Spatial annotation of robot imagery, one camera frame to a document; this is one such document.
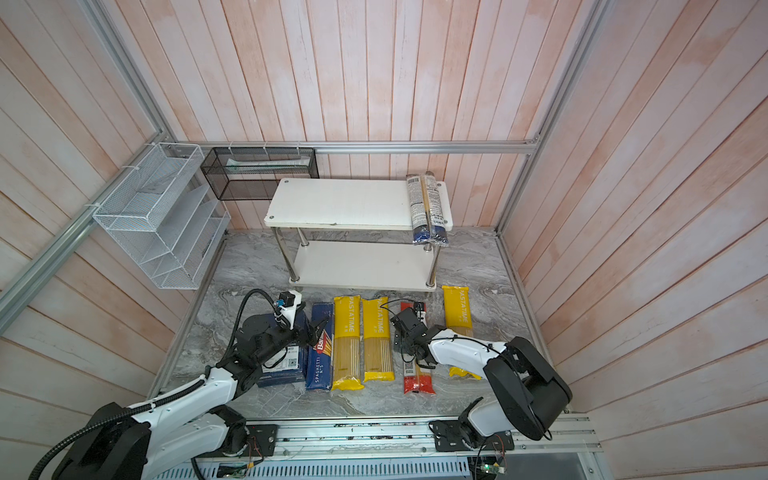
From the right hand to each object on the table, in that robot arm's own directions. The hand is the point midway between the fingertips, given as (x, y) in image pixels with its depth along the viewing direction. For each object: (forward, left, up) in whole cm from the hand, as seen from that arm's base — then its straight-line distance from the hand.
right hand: (411, 339), depth 92 cm
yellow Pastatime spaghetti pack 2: (-2, +11, +3) cm, 11 cm away
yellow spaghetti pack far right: (+6, -15, +3) cm, 16 cm away
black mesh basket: (+49, +57, +27) cm, 80 cm away
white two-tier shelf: (+22, +33, +35) cm, 53 cm away
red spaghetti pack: (-13, -1, +3) cm, 13 cm away
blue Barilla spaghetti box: (-10, +27, +4) cm, 29 cm away
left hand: (0, +27, +14) cm, 31 cm away
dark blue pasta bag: (-13, +34, +9) cm, 38 cm away
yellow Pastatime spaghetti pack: (-4, +20, +4) cm, 20 cm away
